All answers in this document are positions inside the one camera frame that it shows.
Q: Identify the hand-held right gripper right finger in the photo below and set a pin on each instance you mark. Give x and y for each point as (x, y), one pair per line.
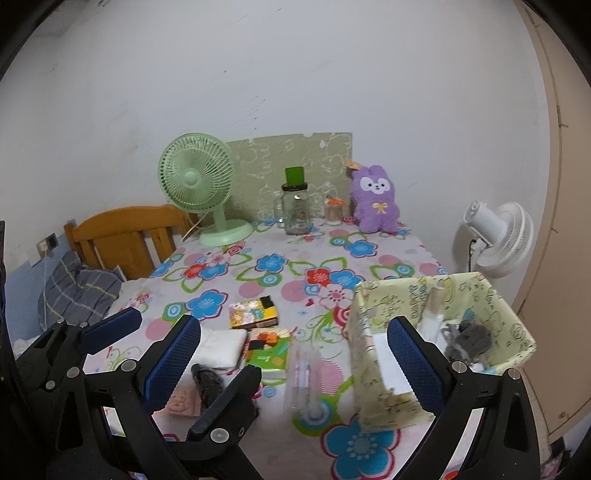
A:
(415, 369)

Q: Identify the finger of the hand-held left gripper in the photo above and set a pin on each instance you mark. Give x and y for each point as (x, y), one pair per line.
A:
(111, 330)
(226, 401)

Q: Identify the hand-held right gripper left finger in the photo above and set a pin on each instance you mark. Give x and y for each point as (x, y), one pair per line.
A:
(171, 364)

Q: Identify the black cloth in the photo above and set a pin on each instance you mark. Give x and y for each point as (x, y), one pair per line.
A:
(205, 381)

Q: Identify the white towel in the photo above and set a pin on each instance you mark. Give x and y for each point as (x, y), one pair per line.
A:
(221, 346)

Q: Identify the green packet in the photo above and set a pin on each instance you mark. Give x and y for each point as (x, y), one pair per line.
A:
(270, 362)

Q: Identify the yellow-green cartoon storage box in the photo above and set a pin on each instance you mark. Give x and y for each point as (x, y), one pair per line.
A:
(369, 332)

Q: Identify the orange printed packet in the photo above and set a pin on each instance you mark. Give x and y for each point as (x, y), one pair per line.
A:
(268, 338)

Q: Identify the gray soft cloth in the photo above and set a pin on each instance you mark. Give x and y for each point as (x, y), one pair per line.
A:
(471, 339)

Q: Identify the gray plaid pillow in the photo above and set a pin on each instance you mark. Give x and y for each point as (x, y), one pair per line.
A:
(78, 286)

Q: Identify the white tube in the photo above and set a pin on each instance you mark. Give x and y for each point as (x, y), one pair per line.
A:
(433, 314)

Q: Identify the white crumpled cloth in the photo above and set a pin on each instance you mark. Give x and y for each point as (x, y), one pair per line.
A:
(27, 346)

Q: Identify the blue bed sheet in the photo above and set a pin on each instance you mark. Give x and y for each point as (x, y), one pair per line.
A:
(25, 300)

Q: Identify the yellow cartoon box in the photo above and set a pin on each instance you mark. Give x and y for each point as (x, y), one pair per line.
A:
(249, 314)

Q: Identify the wooden bed headboard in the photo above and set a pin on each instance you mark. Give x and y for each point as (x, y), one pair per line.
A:
(120, 235)

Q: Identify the floral tablecloth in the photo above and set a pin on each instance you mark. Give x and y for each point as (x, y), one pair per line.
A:
(286, 272)

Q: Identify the white standing fan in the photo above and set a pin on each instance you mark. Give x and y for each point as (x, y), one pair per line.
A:
(503, 235)

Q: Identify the purple plush bunny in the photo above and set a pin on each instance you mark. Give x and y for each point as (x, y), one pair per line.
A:
(376, 203)

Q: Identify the green desk fan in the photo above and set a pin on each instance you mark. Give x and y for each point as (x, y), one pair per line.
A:
(191, 177)

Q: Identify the cotton swab container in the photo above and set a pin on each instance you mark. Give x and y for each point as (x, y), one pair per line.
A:
(332, 214)

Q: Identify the glass mug jar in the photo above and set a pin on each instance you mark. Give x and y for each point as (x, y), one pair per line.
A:
(295, 212)

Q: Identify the green plastic cup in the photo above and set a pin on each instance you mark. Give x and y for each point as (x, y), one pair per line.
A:
(294, 176)

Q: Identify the wall socket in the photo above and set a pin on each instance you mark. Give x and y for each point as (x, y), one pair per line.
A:
(51, 241)

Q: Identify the green cartoon wall board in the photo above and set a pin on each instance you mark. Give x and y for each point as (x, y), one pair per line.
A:
(277, 157)

